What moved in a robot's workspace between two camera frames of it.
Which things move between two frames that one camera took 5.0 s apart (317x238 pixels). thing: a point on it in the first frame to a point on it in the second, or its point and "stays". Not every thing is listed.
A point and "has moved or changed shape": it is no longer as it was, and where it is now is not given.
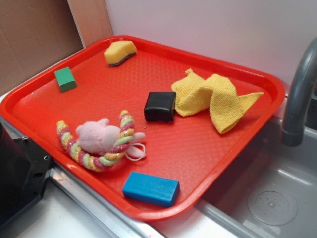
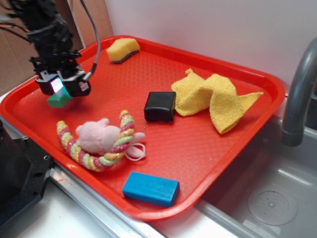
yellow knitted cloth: (194, 94) stays
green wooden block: (65, 79) has moved or changed shape
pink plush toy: (97, 137) stays
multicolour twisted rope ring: (104, 161) stays
